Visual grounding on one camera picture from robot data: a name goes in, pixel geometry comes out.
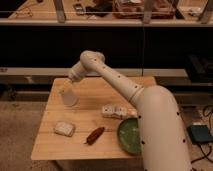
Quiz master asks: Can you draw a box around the black cable on floor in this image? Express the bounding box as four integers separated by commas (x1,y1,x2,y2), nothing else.
190,105,213,165

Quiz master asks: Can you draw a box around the black device on shelf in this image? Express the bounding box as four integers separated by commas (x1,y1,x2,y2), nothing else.
73,3,85,15

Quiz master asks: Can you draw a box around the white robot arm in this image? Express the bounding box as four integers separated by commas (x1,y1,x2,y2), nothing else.
68,50,192,171

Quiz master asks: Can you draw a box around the clear tray on shelf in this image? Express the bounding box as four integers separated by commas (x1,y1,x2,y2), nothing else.
112,0,175,19

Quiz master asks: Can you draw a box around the red pepper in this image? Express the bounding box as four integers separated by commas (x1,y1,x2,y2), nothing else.
86,127,105,145

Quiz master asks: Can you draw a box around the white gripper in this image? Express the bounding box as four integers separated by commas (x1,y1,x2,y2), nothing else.
59,62,88,93

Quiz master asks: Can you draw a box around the white rectangular packet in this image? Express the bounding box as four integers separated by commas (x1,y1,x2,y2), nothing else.
101,105,137,120

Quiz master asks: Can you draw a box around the wooden table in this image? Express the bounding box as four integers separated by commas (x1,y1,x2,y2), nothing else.
30,76,158,162

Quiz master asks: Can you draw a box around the white plastic cup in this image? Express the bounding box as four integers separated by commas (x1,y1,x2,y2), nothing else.
59,87,78,106

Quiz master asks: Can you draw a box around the blue box on floor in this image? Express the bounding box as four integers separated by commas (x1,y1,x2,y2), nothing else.
187,125,213,144

